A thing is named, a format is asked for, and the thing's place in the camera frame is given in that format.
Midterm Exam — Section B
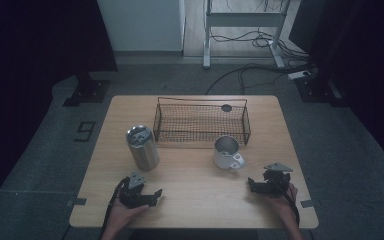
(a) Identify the black stand base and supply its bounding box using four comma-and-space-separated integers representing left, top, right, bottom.
62, 71, 112, 108
294, 74, 349, 108

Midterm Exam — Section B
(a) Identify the white power strip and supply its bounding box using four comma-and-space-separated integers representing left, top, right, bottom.
287, 69, 313, 81

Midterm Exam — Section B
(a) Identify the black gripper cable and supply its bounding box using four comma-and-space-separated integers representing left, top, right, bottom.
99, 176, 131, 238
269, 174, 301, 227

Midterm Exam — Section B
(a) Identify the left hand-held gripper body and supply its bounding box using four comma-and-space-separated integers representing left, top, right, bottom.
117, 171, 149, 210

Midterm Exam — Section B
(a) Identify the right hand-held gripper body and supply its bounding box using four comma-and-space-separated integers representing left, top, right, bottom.
260, 162, 295, 197

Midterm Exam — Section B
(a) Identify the person's left hand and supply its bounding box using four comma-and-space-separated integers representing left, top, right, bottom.
107, 199, 150, 232

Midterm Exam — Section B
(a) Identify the white cabinet panel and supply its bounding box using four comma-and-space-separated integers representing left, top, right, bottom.
97, 0, 186, 53

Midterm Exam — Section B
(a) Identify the white desk frame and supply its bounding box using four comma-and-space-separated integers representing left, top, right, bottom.
202, 0, 293, 70

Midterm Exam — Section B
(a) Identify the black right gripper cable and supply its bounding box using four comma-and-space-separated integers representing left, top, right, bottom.
269, 174, 301, 227

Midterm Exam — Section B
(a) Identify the tangle of black floor cables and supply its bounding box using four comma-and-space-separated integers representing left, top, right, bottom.
205, 28, 318, 96

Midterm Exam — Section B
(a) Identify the white steel mug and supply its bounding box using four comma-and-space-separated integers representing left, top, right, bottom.
212, 134, 246, 171

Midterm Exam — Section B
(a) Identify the stainless steel tumbler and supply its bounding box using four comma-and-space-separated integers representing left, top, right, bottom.
125, 124, 160, 172

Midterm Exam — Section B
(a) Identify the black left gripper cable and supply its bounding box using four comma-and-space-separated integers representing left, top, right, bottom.
99, 176, 131, 238

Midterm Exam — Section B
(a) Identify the dark wire basket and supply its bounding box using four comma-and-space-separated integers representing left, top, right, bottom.
152, 96, 252, 146

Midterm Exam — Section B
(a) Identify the person's right hand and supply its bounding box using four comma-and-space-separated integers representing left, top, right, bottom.
265, 182, 299, 219

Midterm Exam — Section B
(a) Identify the dark curtain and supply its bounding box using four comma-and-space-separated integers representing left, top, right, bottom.
0, 0, 119, 221
288, 0, 384, 168

